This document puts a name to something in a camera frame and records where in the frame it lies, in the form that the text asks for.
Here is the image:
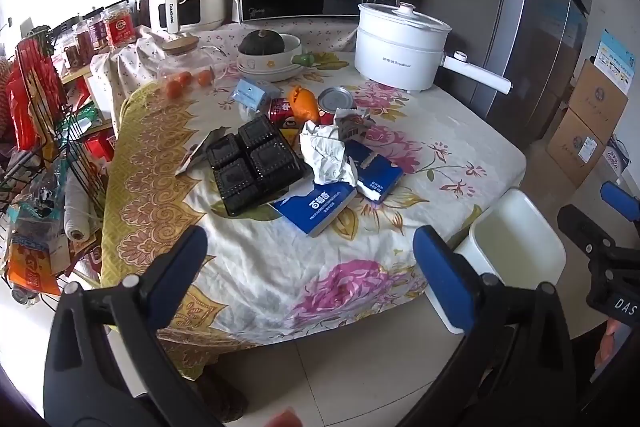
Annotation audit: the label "red drink can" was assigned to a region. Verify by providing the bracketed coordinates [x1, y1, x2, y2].
[318, 85, 357, 128]
[268, 98, 301, 129]

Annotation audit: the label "red label glass jar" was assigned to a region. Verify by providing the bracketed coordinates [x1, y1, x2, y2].
[102, 2, 139, 51]

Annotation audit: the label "silver foil wrapper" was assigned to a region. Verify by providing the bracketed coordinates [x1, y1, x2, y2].
[174, 128, 222, 178]

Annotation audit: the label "white trash bin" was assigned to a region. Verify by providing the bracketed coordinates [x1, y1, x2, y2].
[425, 188, 567, 349]

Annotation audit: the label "small-flower print cloth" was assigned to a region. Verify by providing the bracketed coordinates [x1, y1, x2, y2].
[90, 19, 362, 118]

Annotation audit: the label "glass jar with cork lid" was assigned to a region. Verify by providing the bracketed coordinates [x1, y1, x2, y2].
[159, 36, 229, 101]

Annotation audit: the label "white snack packet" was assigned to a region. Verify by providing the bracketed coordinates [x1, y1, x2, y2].
[334, 106, 377, 141]

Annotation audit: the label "orange snack packet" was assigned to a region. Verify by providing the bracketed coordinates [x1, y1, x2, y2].
[6, 241, 63, 298]

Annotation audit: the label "white electric pot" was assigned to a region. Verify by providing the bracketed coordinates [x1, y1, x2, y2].
[354, 2, 514, 96]

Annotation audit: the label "dark blue packet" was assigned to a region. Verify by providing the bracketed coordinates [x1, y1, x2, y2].
[344, 138, 406, 204]

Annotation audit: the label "person's dark clothing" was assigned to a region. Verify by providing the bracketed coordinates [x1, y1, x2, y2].
[570, 321, 640, 414]

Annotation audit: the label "grey refrigerator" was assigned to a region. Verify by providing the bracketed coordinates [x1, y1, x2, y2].
[434, 0, 597, 144]

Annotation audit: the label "glass jar of dried goods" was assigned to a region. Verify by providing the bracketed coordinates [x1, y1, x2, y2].
[63, 14, 109, 68]

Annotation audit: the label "white thread spool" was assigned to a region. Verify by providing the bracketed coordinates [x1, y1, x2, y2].
[63, 178, 94, 241]

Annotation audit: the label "pink rose tablecloth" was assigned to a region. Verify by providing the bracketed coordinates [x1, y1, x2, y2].
[100, 49, 529, 381]

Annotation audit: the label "person's right hand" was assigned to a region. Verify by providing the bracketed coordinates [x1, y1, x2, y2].
[595, 319, 633, 370]

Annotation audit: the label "blue wall leaflet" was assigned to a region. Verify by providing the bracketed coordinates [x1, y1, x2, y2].
[594, 28, 637, 88]

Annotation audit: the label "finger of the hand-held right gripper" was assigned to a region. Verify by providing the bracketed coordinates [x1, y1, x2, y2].
[600, 181, 640, 223]
[556, 204, 616, 268]

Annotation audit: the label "green snack packet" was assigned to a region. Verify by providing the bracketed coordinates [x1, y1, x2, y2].
[54, 103, 104, 144]

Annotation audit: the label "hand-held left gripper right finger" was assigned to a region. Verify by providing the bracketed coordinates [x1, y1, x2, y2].
[400, 226, 576, 427]

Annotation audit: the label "blue and white bag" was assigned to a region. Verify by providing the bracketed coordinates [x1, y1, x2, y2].
[606, 134, 632, 180]

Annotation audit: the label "white paper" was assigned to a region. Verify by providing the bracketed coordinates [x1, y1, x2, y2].
[299, 120, 359, 186]

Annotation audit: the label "person's left hand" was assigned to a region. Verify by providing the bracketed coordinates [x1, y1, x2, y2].
[264, 407, 302, 427]

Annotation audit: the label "light blue small carton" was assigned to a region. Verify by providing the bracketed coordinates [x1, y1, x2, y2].
[233, 78, 272, 111]

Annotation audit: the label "black plastic tray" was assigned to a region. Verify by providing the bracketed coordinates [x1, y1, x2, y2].
[205, 114, 308, 218]

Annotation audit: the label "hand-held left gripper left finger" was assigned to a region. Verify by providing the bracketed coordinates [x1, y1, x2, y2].
[44, 226, 211, 427]

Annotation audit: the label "white bowl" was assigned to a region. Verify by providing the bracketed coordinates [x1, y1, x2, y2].
[235, 34, 304, 83]

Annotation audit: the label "black wire rack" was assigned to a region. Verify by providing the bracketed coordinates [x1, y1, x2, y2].
[0, 24, 119, 304]

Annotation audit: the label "red snack packets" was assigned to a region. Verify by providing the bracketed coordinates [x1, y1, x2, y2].
[5, 56, 67, 154]

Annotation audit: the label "dark table leg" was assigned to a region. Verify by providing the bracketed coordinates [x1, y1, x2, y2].
[197, 363, 249, 424]

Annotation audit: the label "green pumpkin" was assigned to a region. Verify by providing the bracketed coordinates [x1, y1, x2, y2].
[238, 29, 286, 56]

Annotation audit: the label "blue cardboard box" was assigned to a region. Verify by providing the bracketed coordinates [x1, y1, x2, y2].
[269, 181, 359, 239]

